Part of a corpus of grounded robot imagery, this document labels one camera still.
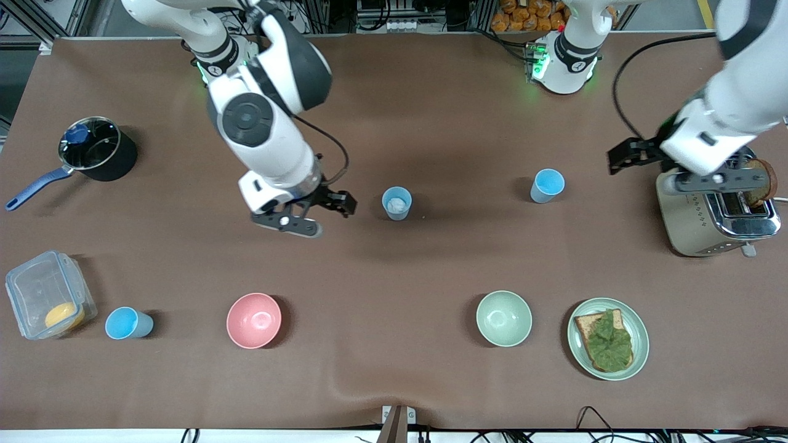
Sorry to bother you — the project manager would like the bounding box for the aluminium frame rail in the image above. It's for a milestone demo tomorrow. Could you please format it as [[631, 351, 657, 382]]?
[[0, 0, 81, 50]]

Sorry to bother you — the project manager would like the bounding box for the bag of orange buns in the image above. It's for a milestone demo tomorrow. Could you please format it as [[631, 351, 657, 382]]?
[[491, 0, 570, 33]]

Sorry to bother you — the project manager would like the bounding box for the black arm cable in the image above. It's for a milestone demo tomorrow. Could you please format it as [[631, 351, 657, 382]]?
[[613, 34, 718, 142], [295, 114, 350, 185]]

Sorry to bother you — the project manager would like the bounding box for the yellow sponge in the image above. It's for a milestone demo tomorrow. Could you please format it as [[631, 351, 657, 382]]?
[[44, 301, 86, 330]]

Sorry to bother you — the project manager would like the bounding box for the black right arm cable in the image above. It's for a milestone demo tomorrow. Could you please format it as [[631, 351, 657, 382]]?
[[295, 114, 350, 185]]

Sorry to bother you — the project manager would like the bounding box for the pale green plate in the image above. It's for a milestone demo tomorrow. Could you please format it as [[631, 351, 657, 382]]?
[[567, 298, 650, 381]]

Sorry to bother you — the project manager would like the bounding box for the clear container with blue seal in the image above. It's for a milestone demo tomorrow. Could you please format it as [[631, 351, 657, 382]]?
[[5, 249, 98, 340]]

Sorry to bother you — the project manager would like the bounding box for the pale green bowl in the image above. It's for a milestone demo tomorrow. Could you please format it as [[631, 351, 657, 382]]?
[[476, 290, 533, 348]]

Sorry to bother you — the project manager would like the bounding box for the beige and chrome toaster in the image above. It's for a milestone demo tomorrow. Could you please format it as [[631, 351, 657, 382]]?
[[654, 166, 782, 258]]

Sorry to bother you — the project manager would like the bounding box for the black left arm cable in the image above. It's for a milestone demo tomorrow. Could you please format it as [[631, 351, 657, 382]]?
[[613, 34, 718, 142]]

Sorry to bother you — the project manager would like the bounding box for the green lettuce leaf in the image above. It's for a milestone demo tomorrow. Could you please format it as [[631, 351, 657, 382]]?
[[584, 309, 633, 372]]

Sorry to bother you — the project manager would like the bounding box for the brown table cover mat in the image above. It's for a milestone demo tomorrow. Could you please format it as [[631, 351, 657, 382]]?
[[0, 34, 788, 431]]

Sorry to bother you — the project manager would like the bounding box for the black looped floor cable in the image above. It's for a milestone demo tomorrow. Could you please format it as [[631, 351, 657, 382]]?
[[576, 406, 616, 443]]

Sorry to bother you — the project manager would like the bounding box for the dark saucepan with blue handle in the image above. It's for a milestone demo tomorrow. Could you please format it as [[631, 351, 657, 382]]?
[[5, 116, 137, 212]]

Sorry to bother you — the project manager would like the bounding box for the square bread slice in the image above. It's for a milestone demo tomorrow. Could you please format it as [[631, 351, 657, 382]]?
[[574, 309, 635, 373]]

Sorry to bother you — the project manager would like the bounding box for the light blue plastic cup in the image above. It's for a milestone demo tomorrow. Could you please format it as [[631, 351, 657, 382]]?
[[382, 186, 413, 221], [531, 169, 566, 204], [105, 306, 155, 340]]

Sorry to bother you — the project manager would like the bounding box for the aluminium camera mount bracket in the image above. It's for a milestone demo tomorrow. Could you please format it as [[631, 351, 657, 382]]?
[[380, 404, 417, 443]]

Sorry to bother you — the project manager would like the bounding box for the round dark brown toast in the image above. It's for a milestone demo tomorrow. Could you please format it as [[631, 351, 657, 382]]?
[[744, 158, 779, 208]]

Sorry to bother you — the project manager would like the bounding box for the pink bowl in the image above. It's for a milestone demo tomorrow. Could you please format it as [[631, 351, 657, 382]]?
[[226, 293, 283, 349]]

